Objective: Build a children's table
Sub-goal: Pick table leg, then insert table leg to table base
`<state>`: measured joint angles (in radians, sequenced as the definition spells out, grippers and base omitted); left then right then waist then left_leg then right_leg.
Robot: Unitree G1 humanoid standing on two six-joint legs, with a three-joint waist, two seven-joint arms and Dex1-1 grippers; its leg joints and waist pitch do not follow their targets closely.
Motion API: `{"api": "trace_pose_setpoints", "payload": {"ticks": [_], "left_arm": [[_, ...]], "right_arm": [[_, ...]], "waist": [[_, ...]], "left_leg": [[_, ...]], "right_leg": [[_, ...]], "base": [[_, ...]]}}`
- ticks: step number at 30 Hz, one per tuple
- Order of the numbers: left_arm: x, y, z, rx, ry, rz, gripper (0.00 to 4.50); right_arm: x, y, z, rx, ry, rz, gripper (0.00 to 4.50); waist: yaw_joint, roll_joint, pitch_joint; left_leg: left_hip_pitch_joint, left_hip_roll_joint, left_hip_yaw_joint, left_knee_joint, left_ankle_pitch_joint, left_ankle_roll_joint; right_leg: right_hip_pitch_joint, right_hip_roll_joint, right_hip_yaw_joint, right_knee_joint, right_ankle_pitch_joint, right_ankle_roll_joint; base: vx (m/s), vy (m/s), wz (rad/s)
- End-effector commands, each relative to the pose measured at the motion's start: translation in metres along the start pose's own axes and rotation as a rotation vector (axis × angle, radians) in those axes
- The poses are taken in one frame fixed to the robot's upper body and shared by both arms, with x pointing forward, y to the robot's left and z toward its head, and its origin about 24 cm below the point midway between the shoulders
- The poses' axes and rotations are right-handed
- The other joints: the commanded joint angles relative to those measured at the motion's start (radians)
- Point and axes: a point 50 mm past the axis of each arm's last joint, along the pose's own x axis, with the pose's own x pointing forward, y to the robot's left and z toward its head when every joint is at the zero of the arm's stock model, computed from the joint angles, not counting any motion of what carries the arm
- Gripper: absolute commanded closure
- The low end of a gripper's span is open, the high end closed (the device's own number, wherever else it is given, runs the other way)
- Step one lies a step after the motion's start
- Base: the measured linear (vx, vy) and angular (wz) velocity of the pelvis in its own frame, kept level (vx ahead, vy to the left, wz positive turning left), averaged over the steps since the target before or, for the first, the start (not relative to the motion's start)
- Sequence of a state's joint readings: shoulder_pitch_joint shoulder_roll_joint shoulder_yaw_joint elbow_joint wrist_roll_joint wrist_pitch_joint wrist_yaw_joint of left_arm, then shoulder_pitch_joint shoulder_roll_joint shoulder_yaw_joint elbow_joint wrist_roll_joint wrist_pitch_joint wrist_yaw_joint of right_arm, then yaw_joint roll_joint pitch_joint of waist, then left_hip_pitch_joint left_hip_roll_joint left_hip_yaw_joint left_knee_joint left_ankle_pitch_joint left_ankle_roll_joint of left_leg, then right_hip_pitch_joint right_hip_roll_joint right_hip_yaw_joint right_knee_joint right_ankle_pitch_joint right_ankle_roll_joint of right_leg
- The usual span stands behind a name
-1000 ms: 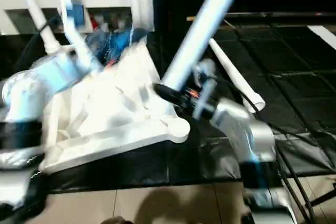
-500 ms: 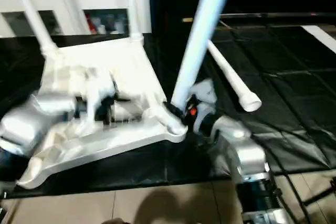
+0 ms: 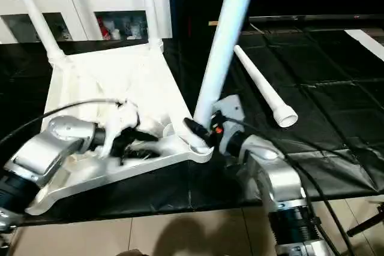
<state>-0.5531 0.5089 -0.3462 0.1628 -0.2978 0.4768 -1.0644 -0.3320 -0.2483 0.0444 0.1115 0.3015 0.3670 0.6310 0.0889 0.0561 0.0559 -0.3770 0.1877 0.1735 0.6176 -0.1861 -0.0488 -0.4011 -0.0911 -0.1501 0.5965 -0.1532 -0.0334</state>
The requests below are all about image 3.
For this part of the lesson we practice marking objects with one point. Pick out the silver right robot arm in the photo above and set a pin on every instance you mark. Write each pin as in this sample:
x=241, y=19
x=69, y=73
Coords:
x=270, y=172

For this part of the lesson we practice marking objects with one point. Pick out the flat white board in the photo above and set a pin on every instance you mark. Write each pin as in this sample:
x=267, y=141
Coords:
x=366, y=43

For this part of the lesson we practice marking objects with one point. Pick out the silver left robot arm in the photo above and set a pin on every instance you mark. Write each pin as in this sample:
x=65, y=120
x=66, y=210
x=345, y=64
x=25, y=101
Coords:
x=42, y=154

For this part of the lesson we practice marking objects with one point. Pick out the white plastic table leg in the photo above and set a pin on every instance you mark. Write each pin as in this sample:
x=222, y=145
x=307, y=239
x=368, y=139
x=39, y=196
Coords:
x=225, y=40
x=264, y=88
x=150, y=10
x=36, y=16

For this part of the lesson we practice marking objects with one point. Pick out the white plastic table top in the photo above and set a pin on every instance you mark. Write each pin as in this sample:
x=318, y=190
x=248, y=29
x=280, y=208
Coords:
x=120, y=82

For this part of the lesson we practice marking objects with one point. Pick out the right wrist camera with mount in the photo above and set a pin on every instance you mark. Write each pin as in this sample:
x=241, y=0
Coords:
x=228, y=109

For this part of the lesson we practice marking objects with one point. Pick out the long black bar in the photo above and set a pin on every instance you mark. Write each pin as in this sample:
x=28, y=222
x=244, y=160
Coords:
x=318, y=18

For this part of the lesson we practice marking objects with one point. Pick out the dark rounded object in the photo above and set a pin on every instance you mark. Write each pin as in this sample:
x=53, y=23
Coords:
x=132, y=253

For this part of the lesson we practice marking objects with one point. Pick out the small brown tag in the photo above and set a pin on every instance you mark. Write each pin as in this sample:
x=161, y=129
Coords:
x=213, y=23

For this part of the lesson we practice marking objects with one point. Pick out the black work mat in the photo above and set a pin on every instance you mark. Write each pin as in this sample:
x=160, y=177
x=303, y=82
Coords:
x=312, y=148

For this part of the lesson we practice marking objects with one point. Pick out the white glass-door cabinet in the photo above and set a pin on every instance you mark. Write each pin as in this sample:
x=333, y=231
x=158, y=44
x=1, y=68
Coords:
x=78, y=4

